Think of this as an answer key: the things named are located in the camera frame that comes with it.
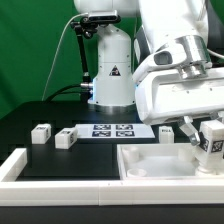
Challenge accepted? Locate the white camera cable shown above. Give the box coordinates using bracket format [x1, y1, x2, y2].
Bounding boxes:
[41, 12, 90, 102]

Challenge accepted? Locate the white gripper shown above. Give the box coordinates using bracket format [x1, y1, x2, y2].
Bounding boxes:
[135, 68, 224, 146]

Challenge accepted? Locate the white sheet with tags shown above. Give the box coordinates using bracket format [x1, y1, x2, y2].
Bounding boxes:
[76, 124, 155, 139]

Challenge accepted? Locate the white U-shaped fence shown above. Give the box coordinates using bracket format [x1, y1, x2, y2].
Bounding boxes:
[0, 148, 224, 206]

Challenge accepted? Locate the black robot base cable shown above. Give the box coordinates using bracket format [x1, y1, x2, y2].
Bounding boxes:
[44, 83, 94, 102]

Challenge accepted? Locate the white square tabletop part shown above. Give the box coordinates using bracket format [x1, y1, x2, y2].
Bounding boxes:
[117, 143, 224, 180]

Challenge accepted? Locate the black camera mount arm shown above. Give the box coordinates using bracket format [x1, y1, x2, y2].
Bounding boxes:
[70, 17, 97, 83]

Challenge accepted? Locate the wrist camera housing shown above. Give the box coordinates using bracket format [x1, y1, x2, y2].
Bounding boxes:
[133, 44, 187, 84]

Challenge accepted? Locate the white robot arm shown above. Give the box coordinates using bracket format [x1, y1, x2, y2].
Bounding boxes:
[73, 0, 224, 145]

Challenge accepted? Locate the grey camera on mount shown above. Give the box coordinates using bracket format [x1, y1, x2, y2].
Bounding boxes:
[88, 10, 120, 23]

